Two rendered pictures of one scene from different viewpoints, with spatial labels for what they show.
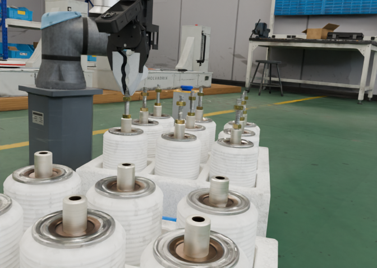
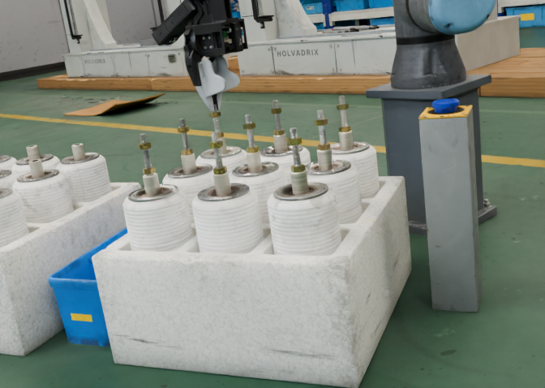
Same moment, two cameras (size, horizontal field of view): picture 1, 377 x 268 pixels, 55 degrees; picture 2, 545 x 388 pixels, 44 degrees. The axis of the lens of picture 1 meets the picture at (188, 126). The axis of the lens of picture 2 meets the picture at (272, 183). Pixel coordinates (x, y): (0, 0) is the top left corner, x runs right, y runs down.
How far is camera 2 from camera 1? 1.51 m
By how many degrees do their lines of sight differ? 99
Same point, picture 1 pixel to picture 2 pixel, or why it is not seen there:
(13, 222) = (20, 170)
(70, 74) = (401, 66)
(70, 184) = (62, 168)
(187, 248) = not seen: outside the picture
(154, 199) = (16, 185)
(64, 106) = (388, 113)
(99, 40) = (416, 10)
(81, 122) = (414, 140)
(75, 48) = (409, 24)
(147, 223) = not seen: hidden behind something
